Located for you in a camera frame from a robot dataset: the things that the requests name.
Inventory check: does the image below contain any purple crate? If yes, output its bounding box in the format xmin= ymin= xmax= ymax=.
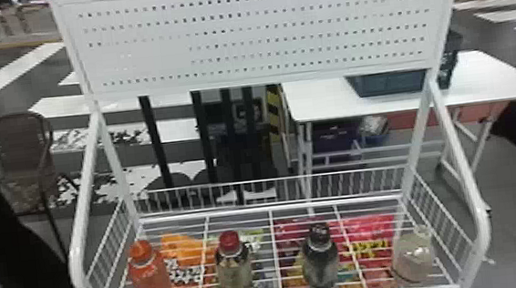
xmin=309 ymin=120 xmax=362 ymax=167

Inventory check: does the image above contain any red-capped brown bottle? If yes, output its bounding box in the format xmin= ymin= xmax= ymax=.
xmin=212 ymin=228 xmax=255 ymax=288

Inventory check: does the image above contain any black-capped dark bottle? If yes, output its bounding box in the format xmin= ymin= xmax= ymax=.
xmin=297 ymin=221 xmax=343 ymax=288

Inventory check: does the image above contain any orange snack packet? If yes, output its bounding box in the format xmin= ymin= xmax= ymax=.
xmin=150 ymin=227 xmax=223 ymax=288

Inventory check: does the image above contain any blue tray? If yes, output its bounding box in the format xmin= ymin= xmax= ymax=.
xmin=346 ymin=67 xmax=428 ymax=100

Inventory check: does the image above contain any red snack packet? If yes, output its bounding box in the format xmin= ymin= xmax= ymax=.
xmin=273 ymin=209 xmax=404 ymax=288

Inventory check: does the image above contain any orange bottle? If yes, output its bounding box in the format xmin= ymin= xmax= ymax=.
xmin=123 ymin=236 xmax=172 ymax=288

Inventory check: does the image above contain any beige bottle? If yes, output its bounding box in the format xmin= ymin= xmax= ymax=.
xmin=387 ymin=224 xmax=439 ymax=287

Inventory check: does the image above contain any white side table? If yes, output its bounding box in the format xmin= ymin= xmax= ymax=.
xmin=275 ymin=45 xmax=516 ymax=211

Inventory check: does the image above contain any brown chair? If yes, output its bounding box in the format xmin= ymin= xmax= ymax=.
xmin=0 ymin=106 xmax=87 ymax=269

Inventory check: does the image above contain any white wire rack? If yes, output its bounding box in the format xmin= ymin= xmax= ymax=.
xmin=40 ymin=0 xmax=500 ymax=288

